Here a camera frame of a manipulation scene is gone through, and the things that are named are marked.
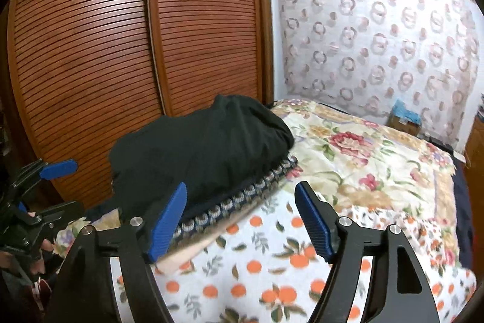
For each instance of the floral quilt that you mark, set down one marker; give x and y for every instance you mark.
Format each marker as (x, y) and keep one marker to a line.
(359, 156)

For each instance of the orange fruit print bedsheet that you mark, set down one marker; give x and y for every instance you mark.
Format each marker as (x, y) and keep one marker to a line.
(257, 270)

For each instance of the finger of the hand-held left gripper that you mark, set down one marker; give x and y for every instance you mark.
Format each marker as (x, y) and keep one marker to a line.
(58, 169)
(64, 211)

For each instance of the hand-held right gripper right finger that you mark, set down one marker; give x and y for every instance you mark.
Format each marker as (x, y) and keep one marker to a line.
(314, 221)

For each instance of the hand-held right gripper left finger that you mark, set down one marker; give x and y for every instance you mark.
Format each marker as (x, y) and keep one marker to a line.
(168, 222)

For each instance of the cardboard box with blue bag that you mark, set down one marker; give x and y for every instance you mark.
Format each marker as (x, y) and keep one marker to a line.
(402, 122)

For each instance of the wooden cabinet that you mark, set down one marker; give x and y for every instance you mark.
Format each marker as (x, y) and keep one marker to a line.
(477, 145)

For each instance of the black printed t-shirt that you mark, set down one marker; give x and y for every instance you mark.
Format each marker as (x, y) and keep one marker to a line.
(211, 145)

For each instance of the wooden slatted wardrobe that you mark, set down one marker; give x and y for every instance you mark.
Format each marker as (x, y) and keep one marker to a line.
(113, 43)

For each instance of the navy blanket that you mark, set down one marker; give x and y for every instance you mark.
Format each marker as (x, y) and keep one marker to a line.
(463, 202)

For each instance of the person's left hand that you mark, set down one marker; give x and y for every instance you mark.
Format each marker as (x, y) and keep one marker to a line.
(47, 245)

